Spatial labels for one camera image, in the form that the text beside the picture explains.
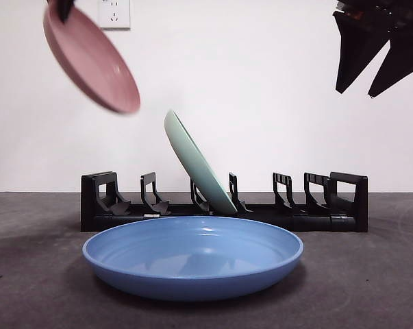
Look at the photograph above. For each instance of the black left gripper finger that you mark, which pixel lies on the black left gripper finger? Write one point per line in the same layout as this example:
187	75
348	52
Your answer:
65	8

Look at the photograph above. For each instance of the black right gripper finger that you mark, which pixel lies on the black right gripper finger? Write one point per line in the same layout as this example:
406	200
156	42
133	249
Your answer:
401	65
357	48

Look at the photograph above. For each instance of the pink plate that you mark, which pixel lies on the pink plate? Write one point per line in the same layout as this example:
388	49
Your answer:
89	61

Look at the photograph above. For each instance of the pale green plate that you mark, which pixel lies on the pale green plate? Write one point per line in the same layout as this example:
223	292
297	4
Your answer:
196	164

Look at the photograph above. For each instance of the blue plate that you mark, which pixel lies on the blue plate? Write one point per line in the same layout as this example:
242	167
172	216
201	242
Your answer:
192	274

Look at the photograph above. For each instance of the black plastic dish rack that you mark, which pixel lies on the black plastic dish rack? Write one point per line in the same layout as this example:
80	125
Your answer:
312	219

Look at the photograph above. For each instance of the white wall socket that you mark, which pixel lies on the white wall socket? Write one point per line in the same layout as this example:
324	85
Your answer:
118	17

